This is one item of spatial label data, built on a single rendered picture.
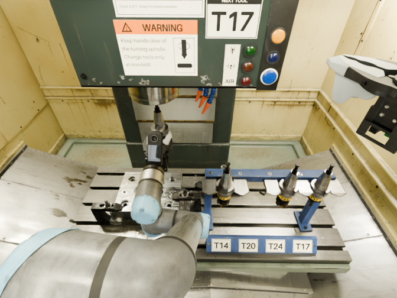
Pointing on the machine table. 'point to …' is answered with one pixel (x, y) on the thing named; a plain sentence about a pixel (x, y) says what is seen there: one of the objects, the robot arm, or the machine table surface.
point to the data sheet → (159, 8)
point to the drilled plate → (136, 188)
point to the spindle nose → (153, 95)
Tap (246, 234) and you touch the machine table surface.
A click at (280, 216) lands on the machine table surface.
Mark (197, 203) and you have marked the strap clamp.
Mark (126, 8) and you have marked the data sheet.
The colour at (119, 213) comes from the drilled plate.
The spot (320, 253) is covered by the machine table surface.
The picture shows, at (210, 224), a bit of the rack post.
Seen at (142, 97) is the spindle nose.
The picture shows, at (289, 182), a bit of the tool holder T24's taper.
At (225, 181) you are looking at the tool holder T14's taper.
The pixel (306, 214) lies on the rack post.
